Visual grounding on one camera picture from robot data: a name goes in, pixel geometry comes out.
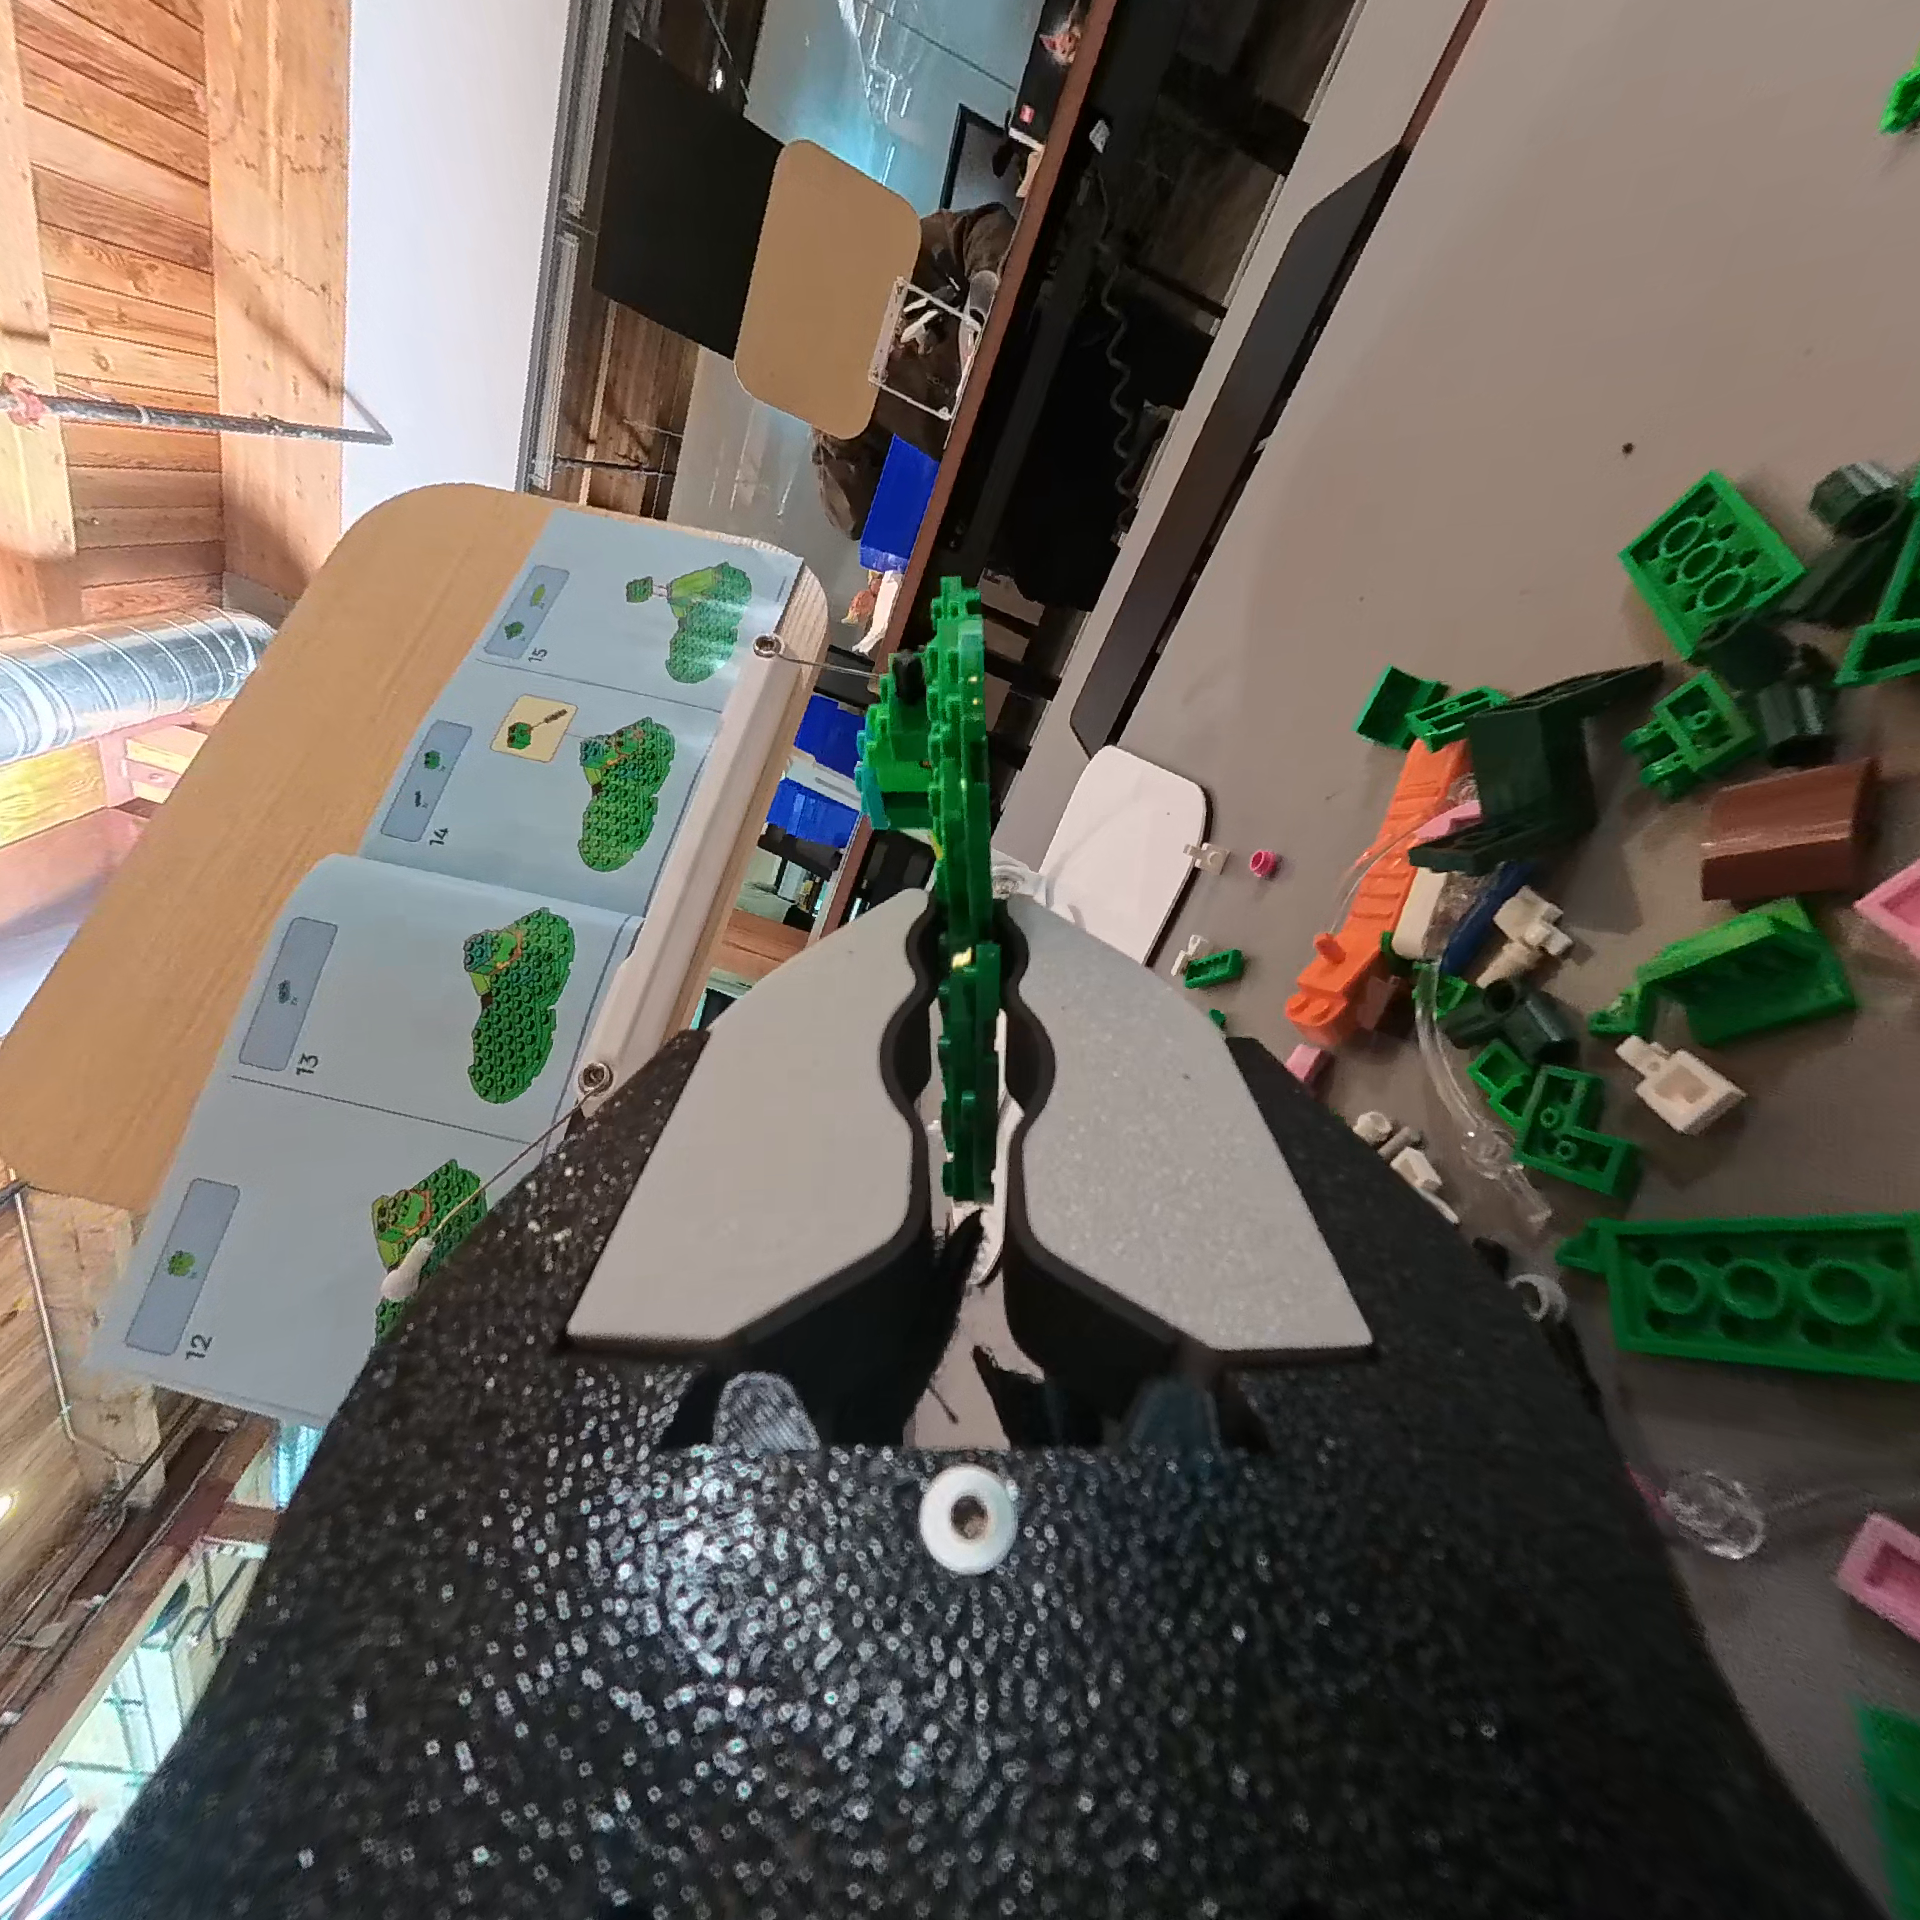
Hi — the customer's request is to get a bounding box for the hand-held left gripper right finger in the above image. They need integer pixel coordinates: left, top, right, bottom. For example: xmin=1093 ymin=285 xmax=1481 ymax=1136
xmin=976 ymin=895 xmax=1376 ymax=1443

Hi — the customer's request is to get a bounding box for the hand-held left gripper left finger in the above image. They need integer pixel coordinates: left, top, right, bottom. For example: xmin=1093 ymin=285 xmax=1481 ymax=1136
xmin=560 ymin=887 xmax=976 ymax=1443

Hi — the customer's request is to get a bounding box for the green lego base plate build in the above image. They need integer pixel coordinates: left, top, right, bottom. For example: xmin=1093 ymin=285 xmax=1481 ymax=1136
xmin=856 ymin=576 xmax=1037 ymax=1202

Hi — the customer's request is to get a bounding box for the clear curved lego piece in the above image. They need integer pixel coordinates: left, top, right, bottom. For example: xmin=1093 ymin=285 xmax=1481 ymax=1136
xmin=1409 ymin=974 xmax=1556 ymax=1232

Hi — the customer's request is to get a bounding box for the open lego instruction booklet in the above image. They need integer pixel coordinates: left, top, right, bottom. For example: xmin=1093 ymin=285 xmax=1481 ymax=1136
xmin=88 ymin=506 xmax=808 ymax=1422

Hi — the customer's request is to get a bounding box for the pile of green lego pieces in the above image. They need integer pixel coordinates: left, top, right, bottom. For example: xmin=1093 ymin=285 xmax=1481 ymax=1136
xmin=1181 ymin=456 xmax=1920 ymax=1635

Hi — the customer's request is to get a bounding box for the orange brick separator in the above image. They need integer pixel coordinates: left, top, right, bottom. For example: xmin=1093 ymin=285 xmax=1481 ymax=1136
xmin=1285 ymin=737 xmax=1481 ymax=1046

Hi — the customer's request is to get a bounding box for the wooden board stand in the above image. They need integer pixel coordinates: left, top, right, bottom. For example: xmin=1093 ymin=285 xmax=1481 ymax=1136
xmin=734 ymin=136 xmax=921 ymax=440
xmin=0 ymin=480 xmax=832 ymax=1221

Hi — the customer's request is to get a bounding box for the blue plastic bin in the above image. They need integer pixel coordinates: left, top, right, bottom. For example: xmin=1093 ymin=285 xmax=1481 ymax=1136
xmin=766 ymin=432 xmax=944 ymax=842

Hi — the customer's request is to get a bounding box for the black desk mat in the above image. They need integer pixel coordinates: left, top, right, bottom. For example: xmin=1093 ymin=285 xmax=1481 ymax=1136
xmin=1072 ymin=142 xmax=1405 ymax=751

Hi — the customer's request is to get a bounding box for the metal ceiling pipe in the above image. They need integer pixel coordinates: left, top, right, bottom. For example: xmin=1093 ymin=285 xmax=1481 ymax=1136
xmin=0 ymin=371 xmax=393 ymax=450

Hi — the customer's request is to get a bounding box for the brown-topped desk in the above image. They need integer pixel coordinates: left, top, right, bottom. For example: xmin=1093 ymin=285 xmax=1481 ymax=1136
xmin=816 ymin=0 xmax=1353 ymax=923

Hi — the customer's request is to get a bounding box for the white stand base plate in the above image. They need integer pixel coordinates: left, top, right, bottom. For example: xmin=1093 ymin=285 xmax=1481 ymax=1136
xmin=1037 ymin=742 xmax=1212 ymax=961

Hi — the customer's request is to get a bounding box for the silver ventilation duct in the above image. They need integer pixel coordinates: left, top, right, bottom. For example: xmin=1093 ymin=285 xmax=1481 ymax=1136
xmin=0 ymin=606 xmax=281 ymax=768

